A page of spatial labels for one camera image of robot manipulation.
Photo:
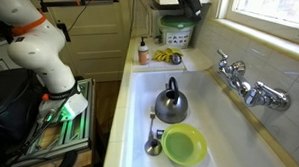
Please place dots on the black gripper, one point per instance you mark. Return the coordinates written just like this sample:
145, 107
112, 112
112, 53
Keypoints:
190, 6

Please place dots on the aluminium profile robot base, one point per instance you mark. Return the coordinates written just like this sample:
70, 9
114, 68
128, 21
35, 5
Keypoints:
74, 134

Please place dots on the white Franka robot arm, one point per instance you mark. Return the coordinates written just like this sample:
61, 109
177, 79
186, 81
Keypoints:
40, 46

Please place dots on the white bin with green lid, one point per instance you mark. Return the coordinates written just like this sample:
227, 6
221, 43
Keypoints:
176, 31

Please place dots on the round metal sink strainer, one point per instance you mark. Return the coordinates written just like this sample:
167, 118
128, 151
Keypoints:
176, 59

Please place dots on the yellow rubber gloves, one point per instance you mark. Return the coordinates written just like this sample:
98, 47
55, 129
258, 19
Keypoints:
162, 55

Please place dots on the orange soap pump bottle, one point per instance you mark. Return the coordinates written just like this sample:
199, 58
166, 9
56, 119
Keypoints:
143, 55

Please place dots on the cream panelled door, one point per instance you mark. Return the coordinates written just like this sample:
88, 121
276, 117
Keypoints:
97, 41

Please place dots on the black clamp bar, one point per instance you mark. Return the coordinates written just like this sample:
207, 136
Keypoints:
75, 2

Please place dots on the white ceramic sink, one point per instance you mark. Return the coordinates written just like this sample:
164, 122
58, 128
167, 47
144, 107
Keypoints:
218, 122

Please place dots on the yellow-green plastic bowl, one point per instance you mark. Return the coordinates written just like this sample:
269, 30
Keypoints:
184, 144

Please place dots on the metal ladle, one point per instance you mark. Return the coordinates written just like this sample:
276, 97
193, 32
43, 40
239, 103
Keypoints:
153, 146

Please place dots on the large black bin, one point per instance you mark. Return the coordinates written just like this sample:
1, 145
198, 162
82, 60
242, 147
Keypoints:
12, 98

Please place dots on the white window frame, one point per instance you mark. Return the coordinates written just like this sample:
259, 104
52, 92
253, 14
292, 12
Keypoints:
268, 14

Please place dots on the chrome wall faucet body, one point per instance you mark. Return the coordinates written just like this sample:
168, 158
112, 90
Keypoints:
242, 86

